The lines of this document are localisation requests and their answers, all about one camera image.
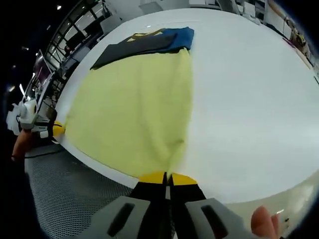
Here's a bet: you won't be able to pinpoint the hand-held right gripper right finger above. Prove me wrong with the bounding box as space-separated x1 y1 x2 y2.
170 173 252 239

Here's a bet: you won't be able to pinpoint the large display screen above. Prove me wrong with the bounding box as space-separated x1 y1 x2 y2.
33 49 54 81

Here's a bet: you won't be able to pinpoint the person's right hand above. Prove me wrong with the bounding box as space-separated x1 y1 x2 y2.
250 206 281 239

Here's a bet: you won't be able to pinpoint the yellow garment blue black sleeves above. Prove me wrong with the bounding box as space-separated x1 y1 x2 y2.
63 26 195 179

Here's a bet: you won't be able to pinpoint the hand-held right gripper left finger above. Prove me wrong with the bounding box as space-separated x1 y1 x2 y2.
79 171 171 239

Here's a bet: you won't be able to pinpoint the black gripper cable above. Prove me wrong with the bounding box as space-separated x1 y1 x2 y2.
24 143 63 159

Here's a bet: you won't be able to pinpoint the person's left hand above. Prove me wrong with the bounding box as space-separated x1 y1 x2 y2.
12 128 33 158

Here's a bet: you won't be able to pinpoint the grey office chair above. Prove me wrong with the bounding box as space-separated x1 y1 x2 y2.
99 17 123 34

